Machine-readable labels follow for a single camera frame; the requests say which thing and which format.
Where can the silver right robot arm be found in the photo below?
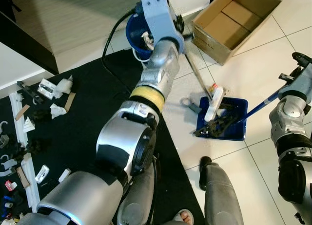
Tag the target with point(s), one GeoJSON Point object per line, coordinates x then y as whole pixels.
{"type": "Point", "coordinates": [287, 118]}

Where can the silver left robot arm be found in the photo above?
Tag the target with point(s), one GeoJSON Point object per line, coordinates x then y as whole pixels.
{"type": "Point", "coordinates": [122, 142]}

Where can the crumpled white paper trash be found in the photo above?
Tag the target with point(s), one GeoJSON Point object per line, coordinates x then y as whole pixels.
{"type": "Point", "coordinates": [147, 41]}

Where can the open cardboard box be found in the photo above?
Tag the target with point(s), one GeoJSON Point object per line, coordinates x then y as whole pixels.
{"type": "Point", "coordinates": [214, 47]}

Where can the blue plastic bucket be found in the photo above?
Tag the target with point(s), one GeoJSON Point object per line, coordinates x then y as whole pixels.
{"type": "Point", "coordinates": [132, 37]}

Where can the small colourful snack wrapper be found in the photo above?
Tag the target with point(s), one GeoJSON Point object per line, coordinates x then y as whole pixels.
{"type": "Point", "coordinates": [213, 85]}

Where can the grey right robot leg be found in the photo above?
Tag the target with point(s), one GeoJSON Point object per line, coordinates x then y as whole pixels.
{"type": "Point", "coordinates": [222, 196]}

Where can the grey robot leg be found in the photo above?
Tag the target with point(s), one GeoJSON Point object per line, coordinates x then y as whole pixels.
{"type": "Point", "coordinates": [136, 200]}
{"type": "Point", "coordinates": [222, 196]}

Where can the small wooden piece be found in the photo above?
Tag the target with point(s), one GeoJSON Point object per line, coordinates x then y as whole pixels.
{"type": "Point", "coordinates": [69, 102]}

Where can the clear plastic packet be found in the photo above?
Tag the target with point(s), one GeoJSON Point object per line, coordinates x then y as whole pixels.
{"type": "Point", "coordinates": [47, 88]}

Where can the person's bare foot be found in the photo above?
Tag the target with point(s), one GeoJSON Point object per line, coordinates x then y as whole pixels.
{"type": "Point", "coordinates": [183, 217]}

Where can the grey left robot leg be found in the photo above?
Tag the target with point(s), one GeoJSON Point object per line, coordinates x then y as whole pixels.
{"type": "Point", "coordinates": [136, 200]}

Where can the long white strip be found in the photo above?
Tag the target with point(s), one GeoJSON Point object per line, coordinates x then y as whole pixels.
{"type": "Point", "coordinates": [22, 137]}

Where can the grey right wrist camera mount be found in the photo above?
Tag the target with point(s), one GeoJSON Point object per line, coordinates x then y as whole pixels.
{"type": "Point", "coordinates": [304, 81]}

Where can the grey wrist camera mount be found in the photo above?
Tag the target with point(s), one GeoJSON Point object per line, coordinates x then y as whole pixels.
{"type": "Point", "coordinates": [158, 13]}
{"type": "Point", "coordinates": [304, 81]}

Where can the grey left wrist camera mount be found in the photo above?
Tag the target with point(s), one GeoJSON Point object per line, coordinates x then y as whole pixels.
{"type": "Point", "coordinates": [158, 13]}

